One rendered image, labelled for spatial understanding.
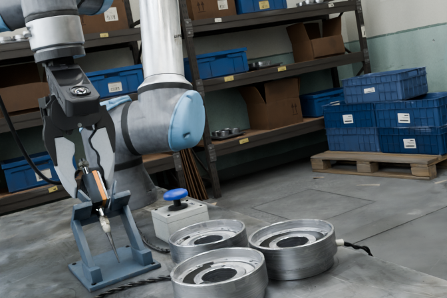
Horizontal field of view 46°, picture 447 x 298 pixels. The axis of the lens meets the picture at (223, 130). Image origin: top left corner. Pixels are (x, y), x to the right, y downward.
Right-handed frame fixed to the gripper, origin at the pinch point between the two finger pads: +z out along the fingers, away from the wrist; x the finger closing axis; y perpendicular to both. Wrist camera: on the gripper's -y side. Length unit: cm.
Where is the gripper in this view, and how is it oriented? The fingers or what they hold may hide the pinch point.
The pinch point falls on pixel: (91, 185)
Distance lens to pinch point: 79.1
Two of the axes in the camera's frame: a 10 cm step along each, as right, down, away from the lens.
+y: -4.8, -0.1, 8.8
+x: -8.6, 2.1, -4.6
